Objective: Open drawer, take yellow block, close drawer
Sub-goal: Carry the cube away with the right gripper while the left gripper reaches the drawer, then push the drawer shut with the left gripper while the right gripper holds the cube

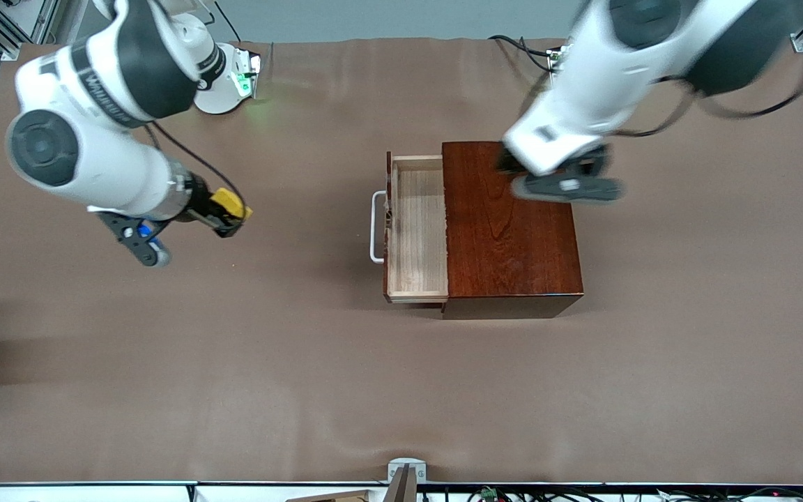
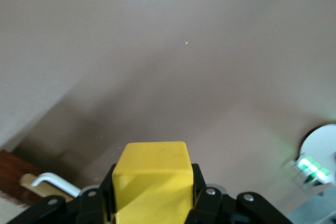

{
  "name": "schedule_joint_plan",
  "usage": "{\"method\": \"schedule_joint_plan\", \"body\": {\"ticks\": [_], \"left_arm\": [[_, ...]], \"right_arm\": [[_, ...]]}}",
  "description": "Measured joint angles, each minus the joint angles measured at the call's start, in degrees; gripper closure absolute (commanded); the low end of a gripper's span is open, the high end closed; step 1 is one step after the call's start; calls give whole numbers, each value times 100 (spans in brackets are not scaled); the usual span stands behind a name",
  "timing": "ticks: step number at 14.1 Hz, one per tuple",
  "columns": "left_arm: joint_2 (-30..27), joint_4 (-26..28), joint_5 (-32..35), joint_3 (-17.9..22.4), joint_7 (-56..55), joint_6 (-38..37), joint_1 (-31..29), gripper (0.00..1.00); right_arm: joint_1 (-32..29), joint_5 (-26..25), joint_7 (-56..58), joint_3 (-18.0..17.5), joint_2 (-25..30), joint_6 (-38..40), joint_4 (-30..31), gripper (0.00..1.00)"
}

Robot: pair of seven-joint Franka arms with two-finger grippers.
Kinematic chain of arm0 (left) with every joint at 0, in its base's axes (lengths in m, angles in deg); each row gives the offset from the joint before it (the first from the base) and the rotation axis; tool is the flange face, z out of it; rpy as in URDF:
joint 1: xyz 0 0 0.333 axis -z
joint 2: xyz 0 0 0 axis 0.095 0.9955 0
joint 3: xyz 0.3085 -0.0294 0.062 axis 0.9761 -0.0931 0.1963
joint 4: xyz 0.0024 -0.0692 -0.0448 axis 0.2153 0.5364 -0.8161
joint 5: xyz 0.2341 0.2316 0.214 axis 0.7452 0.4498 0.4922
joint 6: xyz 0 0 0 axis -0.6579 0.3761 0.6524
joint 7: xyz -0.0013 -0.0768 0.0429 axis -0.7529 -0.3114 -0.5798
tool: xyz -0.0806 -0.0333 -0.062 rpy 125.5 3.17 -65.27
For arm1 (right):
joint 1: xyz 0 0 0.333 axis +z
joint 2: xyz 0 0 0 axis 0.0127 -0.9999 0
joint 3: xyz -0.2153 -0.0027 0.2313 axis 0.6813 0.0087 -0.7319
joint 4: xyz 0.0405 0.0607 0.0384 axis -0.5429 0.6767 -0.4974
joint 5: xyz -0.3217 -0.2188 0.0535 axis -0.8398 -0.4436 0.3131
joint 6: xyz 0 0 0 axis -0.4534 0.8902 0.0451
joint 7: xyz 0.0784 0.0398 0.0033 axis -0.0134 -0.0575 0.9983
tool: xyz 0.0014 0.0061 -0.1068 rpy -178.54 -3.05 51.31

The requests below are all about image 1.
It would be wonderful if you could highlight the grey metal camera bracket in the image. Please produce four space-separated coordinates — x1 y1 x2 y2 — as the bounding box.
388 458 427 502

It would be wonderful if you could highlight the wooden drawer with white handle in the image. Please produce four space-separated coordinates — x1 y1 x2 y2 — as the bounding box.
370 152 450 305

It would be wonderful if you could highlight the dark brown wooden cabinet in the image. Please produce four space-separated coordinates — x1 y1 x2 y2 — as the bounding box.
440 139 585 320

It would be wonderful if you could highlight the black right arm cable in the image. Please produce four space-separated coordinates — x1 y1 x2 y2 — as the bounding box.
145 120 247 210

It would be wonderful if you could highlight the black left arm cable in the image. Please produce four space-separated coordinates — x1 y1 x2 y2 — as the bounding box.
611 70 803 138

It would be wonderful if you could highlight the brown table cloth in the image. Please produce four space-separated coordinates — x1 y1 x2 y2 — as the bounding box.
0 38 803 485

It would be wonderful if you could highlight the yellow block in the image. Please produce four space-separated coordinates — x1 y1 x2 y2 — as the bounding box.
210 187 254 225

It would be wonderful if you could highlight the black base cable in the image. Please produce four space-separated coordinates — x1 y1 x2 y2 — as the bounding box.
215 3 243 43
489 33 552 70

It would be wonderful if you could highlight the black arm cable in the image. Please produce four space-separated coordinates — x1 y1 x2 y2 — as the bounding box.
145 120 247 210
611 70 803 138

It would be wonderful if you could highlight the white table edge rail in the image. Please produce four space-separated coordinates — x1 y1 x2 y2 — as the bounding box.
0 481 388 502

